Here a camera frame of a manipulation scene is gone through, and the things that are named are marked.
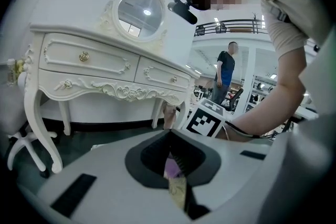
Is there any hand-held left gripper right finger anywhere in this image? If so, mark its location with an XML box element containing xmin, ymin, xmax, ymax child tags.
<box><xmin>170</xmin><ymin>128</ymin><xmax>275</xmax><ymax>220</ymax></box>

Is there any grey office chair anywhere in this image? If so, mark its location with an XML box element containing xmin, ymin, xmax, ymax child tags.
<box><xmin>0</xmin><ymin>70</ymin><xmax>58</xmax><ymax>173</ymax></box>

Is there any black balcony railing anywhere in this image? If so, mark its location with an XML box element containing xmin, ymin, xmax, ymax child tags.
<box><xmin>193</xmin><ymin>18</ymin><xmax>269</xmax><ymax>36</ymax></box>

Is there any person's right forearm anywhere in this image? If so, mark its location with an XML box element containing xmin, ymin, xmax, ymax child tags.
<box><xmin>217</xmin><ymin>47</ymin><xmax>308</xmax><ymax>142</ymax></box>

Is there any cream upholstered stool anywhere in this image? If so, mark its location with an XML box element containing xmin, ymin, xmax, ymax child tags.
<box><xmin>167</xmin><ymin>177</ymin><xmax>188</xmax><ymax>209</ymax></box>

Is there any yellow flower bouquet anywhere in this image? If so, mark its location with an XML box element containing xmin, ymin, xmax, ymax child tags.
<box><xmin>7</xmin><ymin>58</ymin><xmax>27</xmax><ymax>87</ymax></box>

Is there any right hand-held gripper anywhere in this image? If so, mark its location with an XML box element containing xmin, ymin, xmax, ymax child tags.
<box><xmin>184</xmin><ymin>98</ymin><xmax>227</xmax><ymax>139</ymax></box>

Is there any white carved dressing table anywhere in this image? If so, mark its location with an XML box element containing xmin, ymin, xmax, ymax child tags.
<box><xmin>23</xmin><ymin>0</ymin><xmax>202</xmax><ymax>174</ymax></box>

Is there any purple fleece cloth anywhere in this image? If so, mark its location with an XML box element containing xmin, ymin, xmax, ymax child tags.
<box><xmin>164</xmin><ymin>157</ymin><xmax>185</xmax><ymax>179</ymax></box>

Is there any black head-mounted camera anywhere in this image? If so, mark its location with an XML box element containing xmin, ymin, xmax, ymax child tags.
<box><xmin>167</xmin><ymin>0</ymin><xmax>198</xmax><ymax>25</ymax></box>

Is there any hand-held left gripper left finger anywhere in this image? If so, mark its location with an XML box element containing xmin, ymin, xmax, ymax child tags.
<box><xmin>36</xmin><ymin>128</ymin><xmax>186</xmax><ymax>221</ymax></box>

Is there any person's white shirt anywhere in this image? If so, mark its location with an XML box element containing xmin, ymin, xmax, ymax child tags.
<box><xmin>259</xmin><ymin>0</ymin><xmax>333</xmax><ymax>57</ymax></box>

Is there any grey shoulder strap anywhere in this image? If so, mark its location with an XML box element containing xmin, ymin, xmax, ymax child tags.
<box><xmin>269</xmin><ymin>4</ymin><xmax>291</xmax><ymax>25</ymax></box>

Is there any pink cloth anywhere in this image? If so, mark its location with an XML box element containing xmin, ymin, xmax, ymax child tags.
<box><xmin>162</xmin><ymin>104</ymin><xmax>177</xmax><ymax>130</ymax></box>

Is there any oval mirror white frame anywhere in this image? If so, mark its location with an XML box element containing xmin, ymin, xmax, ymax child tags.
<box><xmin>99</xmin><ymin>0</ymin><xmax>169</xmax><ymax>47</ymax></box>

